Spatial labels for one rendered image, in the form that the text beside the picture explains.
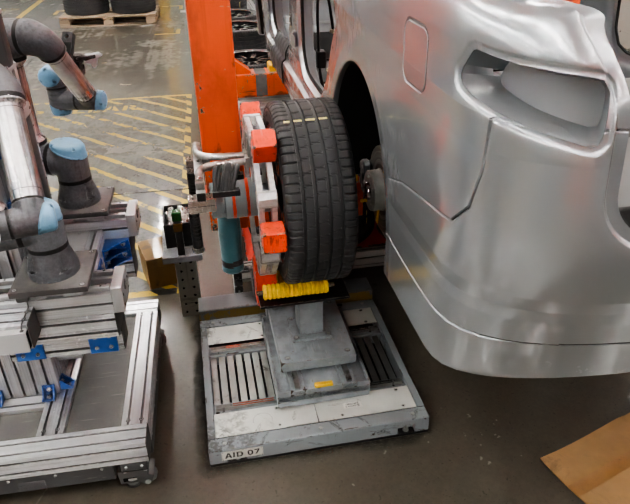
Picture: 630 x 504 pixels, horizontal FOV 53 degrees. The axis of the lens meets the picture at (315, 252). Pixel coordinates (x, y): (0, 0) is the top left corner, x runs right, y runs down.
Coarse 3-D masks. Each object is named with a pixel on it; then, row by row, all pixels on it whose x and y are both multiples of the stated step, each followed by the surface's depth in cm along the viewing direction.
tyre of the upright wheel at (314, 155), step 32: (288, 128) 202; (320, 128) 204; (288, 160) 197; (320, 160) 199; (352, 160) 201; (288, 192) 197; (320, 192) 199; (352, 192) 200; (288, 224) 200; (320, 224) 201; (352, 224) 203; (288, 256) 208; (320, 256) 208; (352, 256) 211
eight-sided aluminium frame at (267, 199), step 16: (256, 128) 227; (256, 176) 201; (272, 176) 202; (256, 192) 199; (272, 192) 200; (272, 208) 201; (256, 240) 247; (256, 256) 237; (272, 256) 210; (272, 272) 229
